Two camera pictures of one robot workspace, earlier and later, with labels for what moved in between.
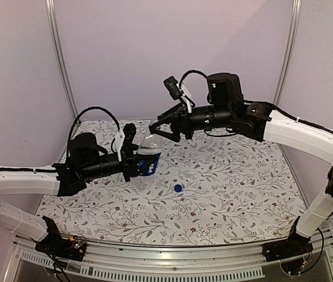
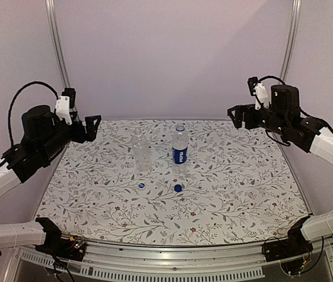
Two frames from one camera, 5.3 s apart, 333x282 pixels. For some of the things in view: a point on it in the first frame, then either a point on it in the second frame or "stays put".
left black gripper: x=130 y=163 -> x=91 y=131
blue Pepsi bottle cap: x=177 y=188 stays put
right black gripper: x=180 y=119 -> x=240 y=109
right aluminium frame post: x=295 y=16 stays put
